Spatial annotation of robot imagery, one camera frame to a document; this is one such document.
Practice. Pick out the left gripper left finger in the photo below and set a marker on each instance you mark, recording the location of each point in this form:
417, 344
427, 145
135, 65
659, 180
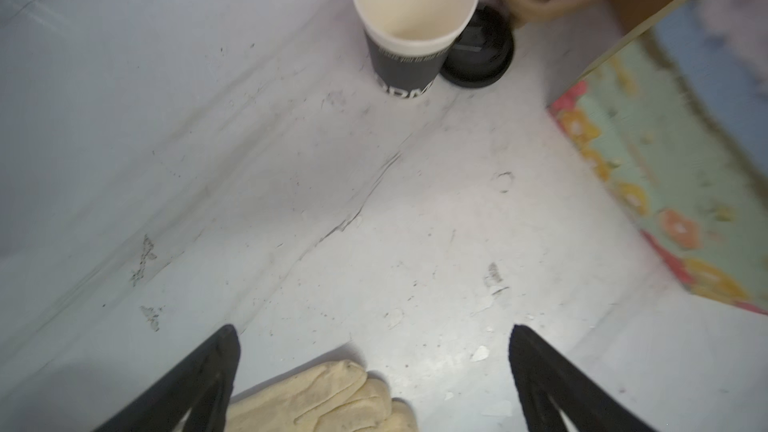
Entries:
195, 394

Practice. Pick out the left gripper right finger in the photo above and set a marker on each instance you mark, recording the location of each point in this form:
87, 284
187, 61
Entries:
553, 392

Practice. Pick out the green paper takeout bag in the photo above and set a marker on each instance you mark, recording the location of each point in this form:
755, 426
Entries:
673, 122

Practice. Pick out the black plastic cup lid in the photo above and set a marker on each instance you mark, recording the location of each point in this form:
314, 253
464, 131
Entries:
483, 52

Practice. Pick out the black paper coffee cup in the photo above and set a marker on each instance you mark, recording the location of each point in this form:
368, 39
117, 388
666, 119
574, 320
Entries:
409, 40

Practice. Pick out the cream leather work glove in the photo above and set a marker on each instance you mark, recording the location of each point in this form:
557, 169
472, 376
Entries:
331, 396

